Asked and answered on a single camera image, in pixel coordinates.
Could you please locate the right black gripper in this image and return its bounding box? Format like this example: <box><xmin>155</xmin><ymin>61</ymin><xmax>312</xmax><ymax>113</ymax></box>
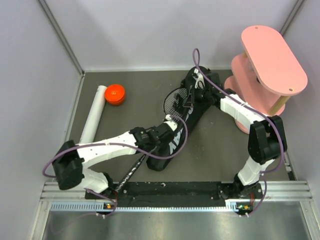
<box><xmin>184</xmin><ymin>85</ymin><xmax>212</xmax><ymax>108</ymax></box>

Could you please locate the black badminton racket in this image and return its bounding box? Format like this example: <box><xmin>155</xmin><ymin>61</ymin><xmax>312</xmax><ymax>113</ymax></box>
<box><xmin>114</xmin><ymin>87</ymin><xmax>194</xmax><ymax>193</ymax></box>

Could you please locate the black racket bag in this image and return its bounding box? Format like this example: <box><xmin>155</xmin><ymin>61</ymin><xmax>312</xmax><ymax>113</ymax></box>
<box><xmin>146</xmin><ymin>67</ymin><xmax>217</xmax><ymax>172</ymax></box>

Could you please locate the white shuttlecock tube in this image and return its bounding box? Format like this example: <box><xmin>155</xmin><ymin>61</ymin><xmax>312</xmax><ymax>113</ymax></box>
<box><xmin>79</xmin><ymin>85</ymin><xmax>107</xmax><ymax>144</ymax></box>

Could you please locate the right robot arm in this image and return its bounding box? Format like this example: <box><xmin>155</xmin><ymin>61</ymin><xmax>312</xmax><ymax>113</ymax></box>
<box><xmin>179</xmin><ymin>67</ymin><xmax>287</xmax><ymax>199</ymax></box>

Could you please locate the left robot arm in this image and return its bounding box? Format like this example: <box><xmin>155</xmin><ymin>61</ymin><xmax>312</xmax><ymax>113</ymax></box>
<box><xmin>52</xmin><ymin>120</ymin><xmax>178</xmax><ymax>199</ymax></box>

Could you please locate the orange bowl stack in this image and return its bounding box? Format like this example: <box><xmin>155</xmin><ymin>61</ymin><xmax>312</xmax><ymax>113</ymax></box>
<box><xmin>104</xmin><ymin>84</ymin><xmax>126</xmax><ymax>106</ymax></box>

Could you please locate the pink tiered shelf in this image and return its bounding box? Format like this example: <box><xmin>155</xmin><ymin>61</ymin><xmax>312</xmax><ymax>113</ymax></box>
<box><xmin>223</xmin><ymin>24</ymin><xmax>309</xmax><ymax>133</ymax></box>

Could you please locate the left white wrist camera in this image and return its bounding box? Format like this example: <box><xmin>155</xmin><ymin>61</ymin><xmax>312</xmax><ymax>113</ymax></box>
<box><xmin>163</xmin><ymin>114</ymin><xmax>178</xmax><ymax>132</ymax></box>

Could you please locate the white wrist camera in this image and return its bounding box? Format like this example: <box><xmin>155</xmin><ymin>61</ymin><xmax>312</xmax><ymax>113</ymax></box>
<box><xmin>192</xmin><ymin>68</ymin><xmax>205</xmax><ymax>89</ymax></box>
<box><xmin>163</xmin><ymin>114</ymin><xmax>178</xmax><ymax>132</ymax></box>

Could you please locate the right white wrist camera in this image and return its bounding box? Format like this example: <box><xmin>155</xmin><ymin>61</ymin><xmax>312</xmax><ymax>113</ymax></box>
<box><xmin>192</xmin><ymin>68</ymin><xmax>205</xmax><ymax>89</ymax></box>

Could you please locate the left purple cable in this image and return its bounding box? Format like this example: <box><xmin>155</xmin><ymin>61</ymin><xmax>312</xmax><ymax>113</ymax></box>
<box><xmin>41</xmin><ymin>116</ymin><xmax>190</xmax><ymax>217</ymax></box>

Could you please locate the purple cable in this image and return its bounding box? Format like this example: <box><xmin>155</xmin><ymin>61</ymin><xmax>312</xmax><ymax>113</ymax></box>
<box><xmin>192</xmin><ymin>47</ymin><xmax>287</xmax><ymax>216</ymax></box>
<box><xmin>41</xmin><ymin>116</ymin><xmax>190</xmax><ymax>217</ymax></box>

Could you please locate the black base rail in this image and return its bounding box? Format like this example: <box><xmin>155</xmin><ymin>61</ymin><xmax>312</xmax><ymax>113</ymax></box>
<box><xmin>100</xmin><ymin>181</ymin><xmax>263</xmax><ymax>208</ymax></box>

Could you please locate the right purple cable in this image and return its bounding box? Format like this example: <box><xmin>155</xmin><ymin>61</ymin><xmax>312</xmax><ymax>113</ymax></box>
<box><xmin>192</xmin><ymin>47</ymin><xmax>287</xmax><ymax>216</ymax></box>

